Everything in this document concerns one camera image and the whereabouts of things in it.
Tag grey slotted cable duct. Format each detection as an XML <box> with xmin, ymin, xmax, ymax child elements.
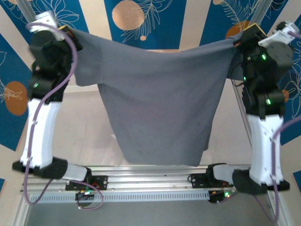
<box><xmin>29</xmin><ymin>190</ymin><xmax>210</xmax><ymax>204</ymax></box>

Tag aluminium corner post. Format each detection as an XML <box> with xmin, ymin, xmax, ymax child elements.
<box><xmin>253</xmin><ymin>0</ymin><xmax>269</xmax><ymax>25</ymax></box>
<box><xmin>18</xmin><ymin>0</ymin><xmax>40</xmax><ymax>23</ymax></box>

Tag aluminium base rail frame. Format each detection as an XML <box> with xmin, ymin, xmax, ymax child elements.
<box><xmin>20</xmin><ymin>164</ymin><xmax>280</xmax><ymax>196</ymax></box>

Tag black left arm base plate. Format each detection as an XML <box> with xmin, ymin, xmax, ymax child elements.
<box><xmin>65</xmin><ymin>175</ymin><xmax>109</xmax><ymax>191</ymax></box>

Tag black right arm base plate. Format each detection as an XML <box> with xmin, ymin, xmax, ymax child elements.
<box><xmin>190</xmin><ymin>173</ymin><xmax>235</xmax><ymax>189</ymax></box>

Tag grey t-shirt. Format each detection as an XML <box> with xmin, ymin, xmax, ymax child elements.
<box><xmin>70</xmin><ymin>29</ymin><xmax>245</xmax><ymax>167</ymax></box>

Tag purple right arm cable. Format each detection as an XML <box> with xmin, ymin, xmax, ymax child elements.
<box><xmin>253</xmin><ymin>30</ymin><xmax>301</xmax><ymax>226</ymax></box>

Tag aluminium lower frame rail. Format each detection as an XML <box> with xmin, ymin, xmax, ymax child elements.
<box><xmin>13</xmin><ymin>195</ymin><xmax>32</xmax><ymax>226</ymax></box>
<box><xmin>267</xmin><ymin>190</ymin><xmax>289</xmax><ymax>226</ymax></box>

